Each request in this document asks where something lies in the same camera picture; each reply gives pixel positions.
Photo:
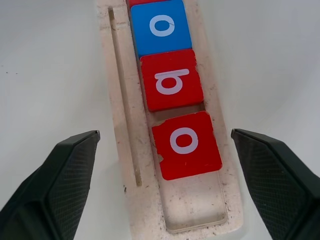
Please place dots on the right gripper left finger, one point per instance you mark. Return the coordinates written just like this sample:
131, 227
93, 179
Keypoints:
42, 190

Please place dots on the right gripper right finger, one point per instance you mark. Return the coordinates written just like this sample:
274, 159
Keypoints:
280, 187

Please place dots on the red letter tile o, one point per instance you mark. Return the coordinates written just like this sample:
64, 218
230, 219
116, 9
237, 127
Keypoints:
208, 156

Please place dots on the red letter tile b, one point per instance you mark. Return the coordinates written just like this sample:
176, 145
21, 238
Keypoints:
192, 88

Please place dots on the wooden letter tray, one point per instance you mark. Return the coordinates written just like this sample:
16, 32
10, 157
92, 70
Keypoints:
120, 100

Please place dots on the blue letter tile o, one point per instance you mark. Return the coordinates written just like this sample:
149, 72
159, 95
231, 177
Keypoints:
178, 41

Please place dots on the red letter tile r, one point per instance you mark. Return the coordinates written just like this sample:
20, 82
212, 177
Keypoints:
145, 1

